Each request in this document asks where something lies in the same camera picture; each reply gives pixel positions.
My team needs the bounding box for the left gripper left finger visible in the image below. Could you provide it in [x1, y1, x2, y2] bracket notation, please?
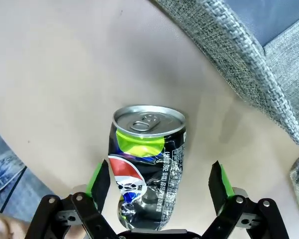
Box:
[36, 159, 115, 239]

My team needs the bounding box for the crushed black Pepsi can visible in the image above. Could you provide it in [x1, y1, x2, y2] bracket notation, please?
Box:
[107, 104, 187, 231]

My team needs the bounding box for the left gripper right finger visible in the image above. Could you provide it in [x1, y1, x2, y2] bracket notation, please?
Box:
[204, 160, 297, 239]

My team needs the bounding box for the person's right hand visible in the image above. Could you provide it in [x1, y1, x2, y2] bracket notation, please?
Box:
[0, 213, 88, 239]

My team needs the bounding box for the person in grey shirt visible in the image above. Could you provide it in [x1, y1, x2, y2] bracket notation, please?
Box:
[0, 121, 53, 225]

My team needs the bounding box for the thin black clip-on cable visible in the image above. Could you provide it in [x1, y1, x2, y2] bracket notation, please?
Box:
[0, 166, 28, 215]

